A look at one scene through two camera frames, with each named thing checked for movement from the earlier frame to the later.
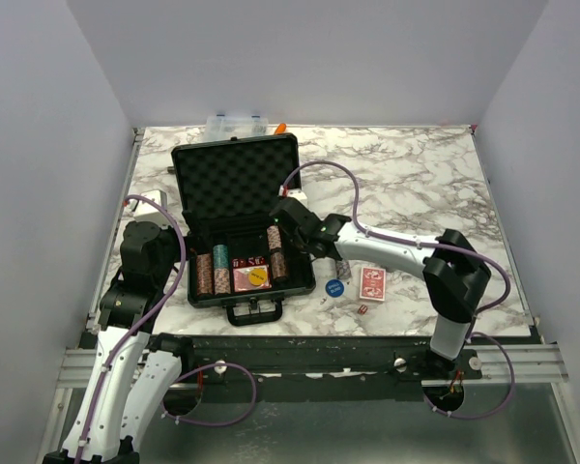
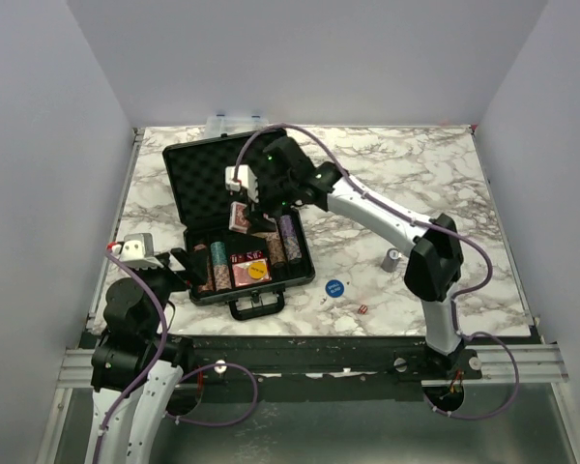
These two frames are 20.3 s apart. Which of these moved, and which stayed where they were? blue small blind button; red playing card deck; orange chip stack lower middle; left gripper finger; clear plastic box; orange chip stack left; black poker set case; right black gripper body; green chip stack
Moved: right black gripper body; left gripper finger; red playing card deck
Stayed: blue small blind button; clear plastic box; black poker set case; green chip stack; orange chip stack left; orange chip stack lower middle
